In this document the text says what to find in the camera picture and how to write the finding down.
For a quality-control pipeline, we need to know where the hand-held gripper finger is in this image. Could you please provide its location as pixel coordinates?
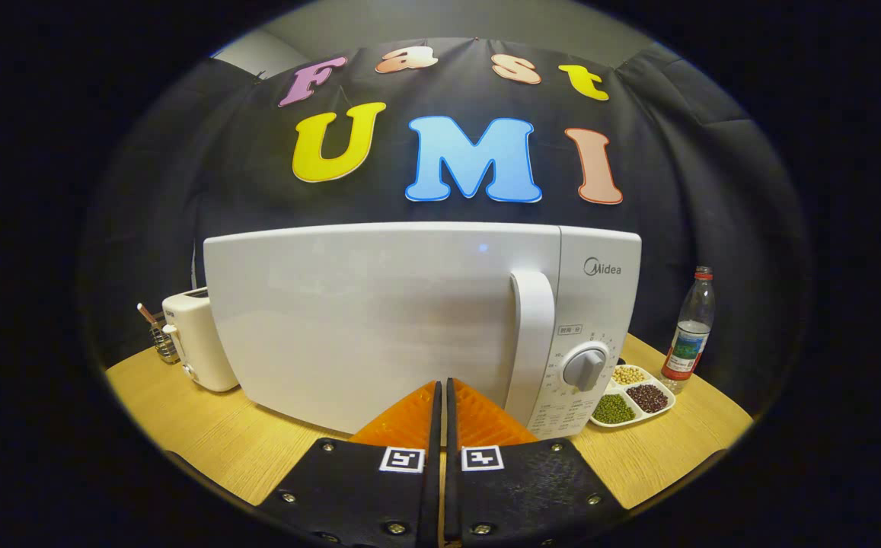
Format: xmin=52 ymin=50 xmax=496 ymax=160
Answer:
xmin=257 ymin=379 xmax=443 ymax=548
xmin=444 ymin=377 xmax=631 ymax=548

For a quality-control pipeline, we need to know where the white toaster oven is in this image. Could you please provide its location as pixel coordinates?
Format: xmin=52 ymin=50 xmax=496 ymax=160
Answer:
xmin=203 ymin=221 xmax=643 ymax=441

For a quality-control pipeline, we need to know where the cream toaster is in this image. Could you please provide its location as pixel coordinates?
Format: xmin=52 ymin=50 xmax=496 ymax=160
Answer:
xmin=161 ymin=287 xmax=240 ymax=393

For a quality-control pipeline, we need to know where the white divided bean dish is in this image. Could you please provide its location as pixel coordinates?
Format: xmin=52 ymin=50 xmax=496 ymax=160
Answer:
xmin=589 ymin=364 xmax=677 ymax=429

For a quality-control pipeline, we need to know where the clear plastic water bottle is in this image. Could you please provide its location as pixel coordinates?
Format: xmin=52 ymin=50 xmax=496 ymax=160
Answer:
xmin=660 ymin=266 xmax=717 ymax=394

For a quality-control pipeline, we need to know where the wire mesh holder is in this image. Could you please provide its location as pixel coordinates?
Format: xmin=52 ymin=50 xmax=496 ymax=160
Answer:
xmin=149 ymin=316 xmax=180 ymax=365

